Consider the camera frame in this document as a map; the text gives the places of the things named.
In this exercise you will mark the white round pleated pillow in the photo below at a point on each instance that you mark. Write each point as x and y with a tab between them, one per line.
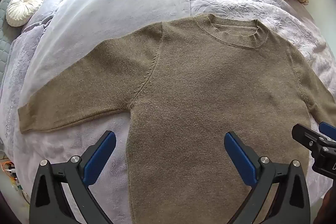
25	6

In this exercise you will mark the person's right forearm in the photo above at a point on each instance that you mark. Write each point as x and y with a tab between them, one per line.
326	203

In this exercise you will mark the olive brown knit sweater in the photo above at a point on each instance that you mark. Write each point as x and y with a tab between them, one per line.
197	95

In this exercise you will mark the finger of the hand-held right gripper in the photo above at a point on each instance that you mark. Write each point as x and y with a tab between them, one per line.
329	130
304	134

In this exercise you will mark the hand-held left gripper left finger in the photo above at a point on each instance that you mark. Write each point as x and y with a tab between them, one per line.
101	155

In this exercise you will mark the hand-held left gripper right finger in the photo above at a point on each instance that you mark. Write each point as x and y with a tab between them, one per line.
239	155

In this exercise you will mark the lavender fleece blanket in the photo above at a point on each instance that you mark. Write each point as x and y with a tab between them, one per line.
105	16

